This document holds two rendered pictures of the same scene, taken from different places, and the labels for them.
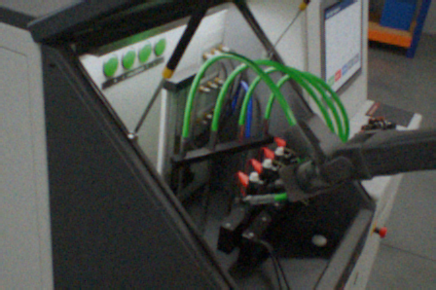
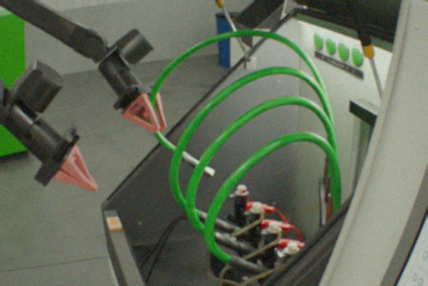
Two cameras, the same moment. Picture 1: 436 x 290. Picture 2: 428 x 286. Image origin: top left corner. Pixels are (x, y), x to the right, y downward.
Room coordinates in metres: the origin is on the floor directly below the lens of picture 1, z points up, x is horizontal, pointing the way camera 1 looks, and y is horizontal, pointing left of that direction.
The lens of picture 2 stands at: (1.72, -0.79, 1.57)
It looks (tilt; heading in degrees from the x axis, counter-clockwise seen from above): 21 degrees down; 136
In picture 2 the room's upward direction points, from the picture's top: straight up
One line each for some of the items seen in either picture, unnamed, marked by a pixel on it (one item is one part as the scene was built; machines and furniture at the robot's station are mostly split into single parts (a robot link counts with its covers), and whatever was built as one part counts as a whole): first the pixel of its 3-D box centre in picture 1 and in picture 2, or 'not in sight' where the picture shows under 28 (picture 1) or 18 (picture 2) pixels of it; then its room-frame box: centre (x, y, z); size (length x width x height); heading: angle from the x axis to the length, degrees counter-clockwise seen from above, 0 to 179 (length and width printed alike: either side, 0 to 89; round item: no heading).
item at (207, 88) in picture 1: (211, 85); not in sight; (1.41, 0.03, 1.20); 0.13 x 0.03 x 0.31; 155
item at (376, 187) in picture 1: (371, 142); not in sight; (1.64, -0.54, 0.97); 0.70 x 0.22 x 0.03; 155
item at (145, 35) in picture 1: (170, 23); (358, 35); (1.19, 0.14, 1.43); 0.54 x 0.03 x 0.02; 155
